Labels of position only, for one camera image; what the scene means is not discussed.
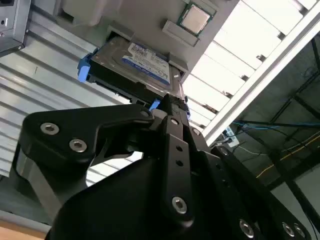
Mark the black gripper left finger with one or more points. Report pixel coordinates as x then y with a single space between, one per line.
75 130

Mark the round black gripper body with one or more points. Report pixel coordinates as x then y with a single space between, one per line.
120 207

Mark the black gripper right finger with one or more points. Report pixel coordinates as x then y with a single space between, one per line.
225 180

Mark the hard disk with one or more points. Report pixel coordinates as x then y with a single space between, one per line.
117 61

